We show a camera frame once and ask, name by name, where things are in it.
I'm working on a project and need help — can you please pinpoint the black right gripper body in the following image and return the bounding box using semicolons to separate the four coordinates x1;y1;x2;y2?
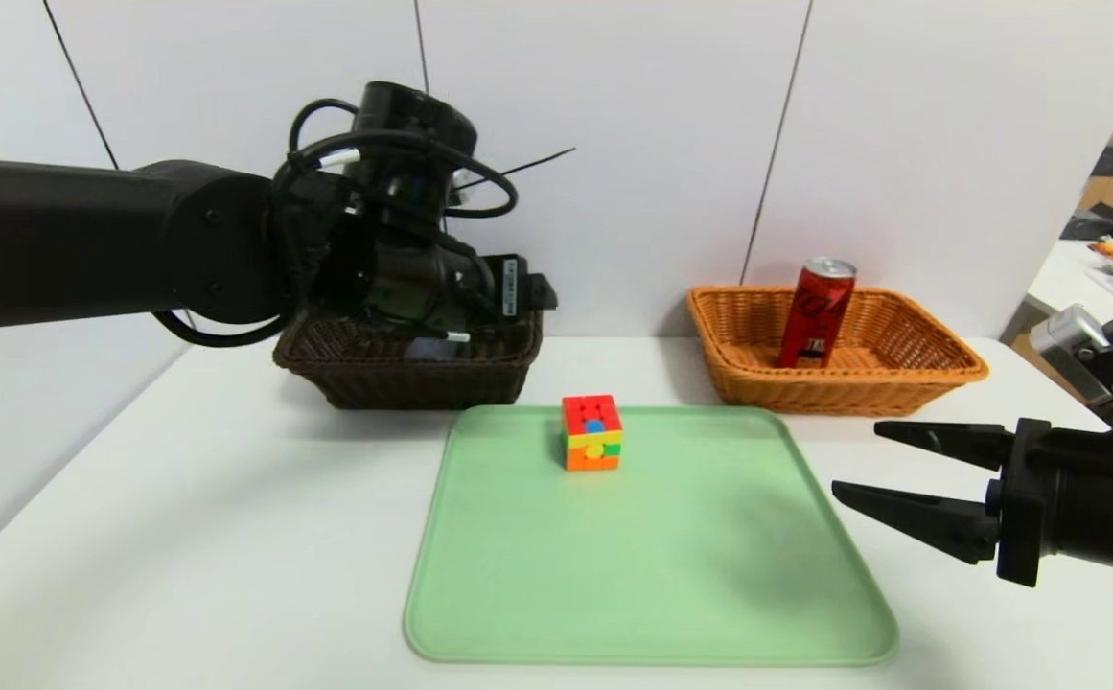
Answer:
986;417;1113;588

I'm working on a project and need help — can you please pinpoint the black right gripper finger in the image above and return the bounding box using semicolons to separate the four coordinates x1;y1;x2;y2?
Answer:
831;479;1001;565
873;420;1017;472

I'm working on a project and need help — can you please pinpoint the red soda can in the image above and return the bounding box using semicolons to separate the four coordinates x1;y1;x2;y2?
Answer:
775;257;858;371

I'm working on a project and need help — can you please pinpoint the colourful puzzle cube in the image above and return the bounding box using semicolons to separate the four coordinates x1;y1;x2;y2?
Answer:
561;394;625;472

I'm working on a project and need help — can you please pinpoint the orange wicker basket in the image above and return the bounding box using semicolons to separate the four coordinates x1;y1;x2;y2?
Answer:
687;287;989;418

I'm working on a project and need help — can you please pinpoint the dark brown wicker basket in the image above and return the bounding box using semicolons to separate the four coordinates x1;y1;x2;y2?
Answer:
273;273;545;412

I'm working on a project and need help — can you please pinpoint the white round-edged side table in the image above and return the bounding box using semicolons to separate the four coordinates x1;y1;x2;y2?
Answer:
1007;241;1113;379

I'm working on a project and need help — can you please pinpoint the light green plastic tray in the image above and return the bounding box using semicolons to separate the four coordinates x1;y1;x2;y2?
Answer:
404;404;899;665

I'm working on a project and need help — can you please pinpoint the thin black zip tie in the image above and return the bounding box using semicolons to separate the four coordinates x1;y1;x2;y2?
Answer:
475;147;577;188

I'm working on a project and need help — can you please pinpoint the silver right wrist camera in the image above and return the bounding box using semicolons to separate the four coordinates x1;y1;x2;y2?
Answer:
1031;304;1113;403

